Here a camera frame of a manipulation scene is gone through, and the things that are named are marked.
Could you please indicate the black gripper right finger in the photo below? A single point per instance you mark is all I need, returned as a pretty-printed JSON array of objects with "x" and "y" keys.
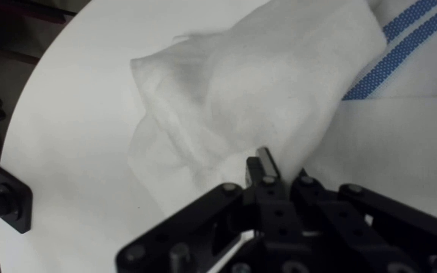
[{"x": 380, "y": 227}]

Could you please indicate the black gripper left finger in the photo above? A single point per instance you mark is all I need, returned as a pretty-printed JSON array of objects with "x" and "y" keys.
[{"x": 198, "y": 221}]

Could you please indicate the white towel blue stripes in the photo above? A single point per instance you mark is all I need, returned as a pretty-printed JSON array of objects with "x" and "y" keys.
[{"x": 259, "y": 91}]

